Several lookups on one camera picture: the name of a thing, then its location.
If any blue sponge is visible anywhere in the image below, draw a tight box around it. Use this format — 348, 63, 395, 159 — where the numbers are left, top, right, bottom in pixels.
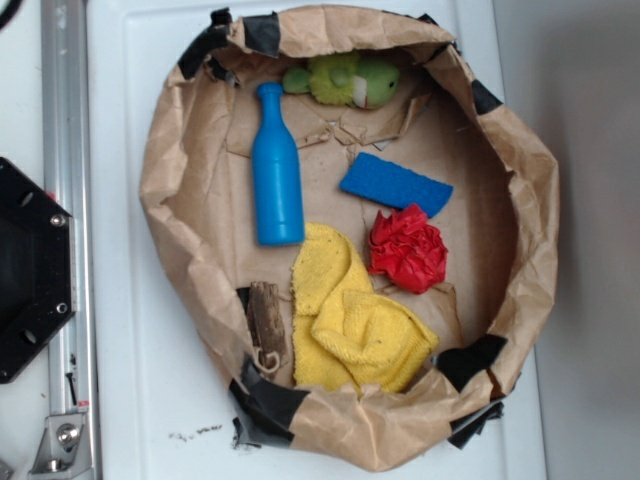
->
339, 153, 454, 218

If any aluminium extrusion rail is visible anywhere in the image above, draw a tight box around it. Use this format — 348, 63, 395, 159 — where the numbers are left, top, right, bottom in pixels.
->
41, 1, 103, 479

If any red crumpled paper ball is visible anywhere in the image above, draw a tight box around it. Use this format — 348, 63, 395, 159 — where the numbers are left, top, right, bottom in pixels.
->
368, 203, 448, 295

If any metal corner bracket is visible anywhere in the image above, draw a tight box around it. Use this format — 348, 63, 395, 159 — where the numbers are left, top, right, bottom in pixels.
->
28, 413, 92, 479

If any green plush turtle toy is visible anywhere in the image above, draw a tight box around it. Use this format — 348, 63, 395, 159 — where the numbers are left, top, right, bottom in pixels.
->
282, 51, 401, 110

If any yellow knitted cloth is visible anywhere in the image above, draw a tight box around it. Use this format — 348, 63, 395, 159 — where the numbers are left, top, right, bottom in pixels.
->
292, 223, 439, 393

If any brown paper bag bin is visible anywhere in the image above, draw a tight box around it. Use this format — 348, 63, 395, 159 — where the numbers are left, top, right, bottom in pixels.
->
140, 5, 560, 472

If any blue plastic bottle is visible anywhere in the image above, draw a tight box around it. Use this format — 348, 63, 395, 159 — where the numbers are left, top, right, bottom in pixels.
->
251, 82, 305, 246

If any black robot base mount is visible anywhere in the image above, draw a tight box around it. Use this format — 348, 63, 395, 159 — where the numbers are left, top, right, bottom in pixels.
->
1, 158, 75, 384

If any brown wood bark piece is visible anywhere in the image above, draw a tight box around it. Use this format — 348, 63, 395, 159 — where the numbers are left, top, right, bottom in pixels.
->
247, 282, 286, 370

